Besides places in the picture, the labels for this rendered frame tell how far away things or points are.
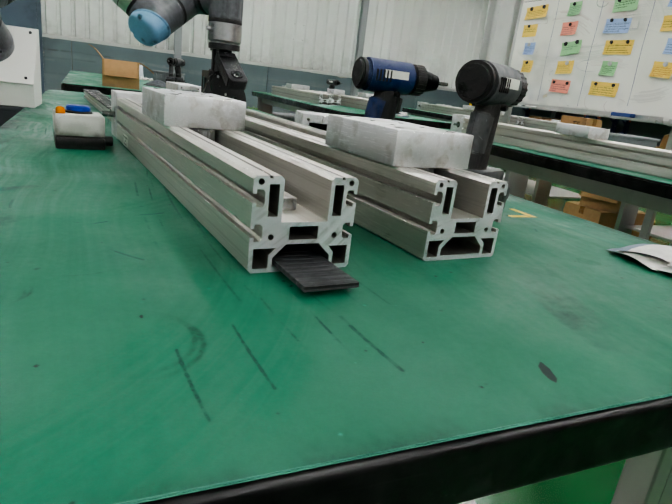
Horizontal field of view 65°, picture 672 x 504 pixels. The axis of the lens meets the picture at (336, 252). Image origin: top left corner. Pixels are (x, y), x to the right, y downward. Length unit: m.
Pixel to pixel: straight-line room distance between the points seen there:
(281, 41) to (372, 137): 12.32
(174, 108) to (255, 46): 11.98
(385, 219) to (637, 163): 1.58
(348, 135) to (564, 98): 3.49
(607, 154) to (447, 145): 1.58
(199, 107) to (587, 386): 0.57
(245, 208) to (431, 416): 0.24
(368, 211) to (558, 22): 3.73
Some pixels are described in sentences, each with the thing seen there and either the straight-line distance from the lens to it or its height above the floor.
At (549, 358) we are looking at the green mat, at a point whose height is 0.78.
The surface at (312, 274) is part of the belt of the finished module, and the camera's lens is 0.44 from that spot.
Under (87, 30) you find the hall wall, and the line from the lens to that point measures 12.30.
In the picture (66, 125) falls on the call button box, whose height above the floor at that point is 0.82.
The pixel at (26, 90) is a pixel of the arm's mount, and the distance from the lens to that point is 1.77.
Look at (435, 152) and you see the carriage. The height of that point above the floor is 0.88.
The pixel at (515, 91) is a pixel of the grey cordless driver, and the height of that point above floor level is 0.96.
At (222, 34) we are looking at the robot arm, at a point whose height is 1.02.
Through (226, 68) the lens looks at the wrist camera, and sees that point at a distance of 1.24.
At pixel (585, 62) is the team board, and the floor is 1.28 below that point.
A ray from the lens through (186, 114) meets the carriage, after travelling 0.74.
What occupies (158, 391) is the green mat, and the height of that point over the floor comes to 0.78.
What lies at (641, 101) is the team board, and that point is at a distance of 3.72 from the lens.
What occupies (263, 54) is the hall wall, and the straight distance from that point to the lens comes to 12.75.
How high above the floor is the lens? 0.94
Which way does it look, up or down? 17 degrees down
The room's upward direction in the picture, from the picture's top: 7 degrees clockwise
